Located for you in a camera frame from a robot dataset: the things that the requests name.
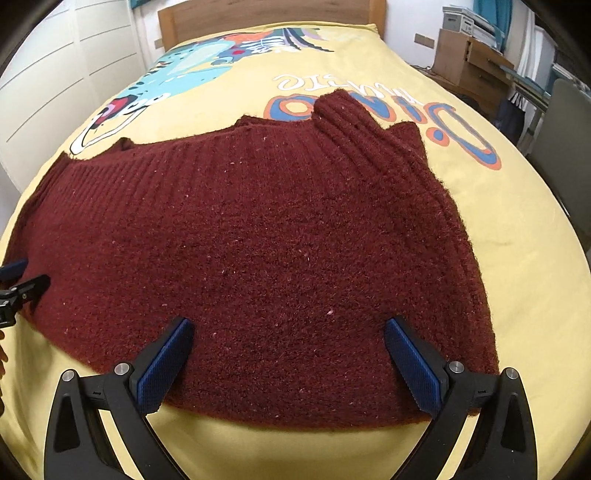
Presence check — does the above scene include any grey desk chair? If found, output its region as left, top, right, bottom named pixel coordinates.
left=527, top=80, right=591, bottom=251

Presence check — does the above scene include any wall switch plate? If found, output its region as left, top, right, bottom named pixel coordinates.
left=414, top=33, right=436, bottom=49

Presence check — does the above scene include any yellow dinosaur bed cover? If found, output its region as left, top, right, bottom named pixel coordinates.
left=1, top=21, right=590, bottom=479

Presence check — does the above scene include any wooden headboard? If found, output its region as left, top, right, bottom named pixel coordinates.
left=158, top=0, right=387, bottom=51

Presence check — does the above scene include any dark red knit sweater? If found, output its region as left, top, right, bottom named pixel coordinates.
left=5, top=90, right=498, bottom=429

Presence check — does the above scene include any teal curtain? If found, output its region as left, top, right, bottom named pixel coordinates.
left=474, top=0, right=513, bottom=52

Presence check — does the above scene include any person's hand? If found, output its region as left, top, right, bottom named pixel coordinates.
left=0, top=330, right=8, bottom=417

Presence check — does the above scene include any wooden nightstand cabinet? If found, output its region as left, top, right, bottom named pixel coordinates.
left=418, top=29, right=514, bottom=119

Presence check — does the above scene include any white printer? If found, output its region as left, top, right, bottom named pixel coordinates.
left=442, top=6, right=497, bottom=48

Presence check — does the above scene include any white wardrobe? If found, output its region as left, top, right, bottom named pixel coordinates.
left=1, top=1, right=145, bottom=190

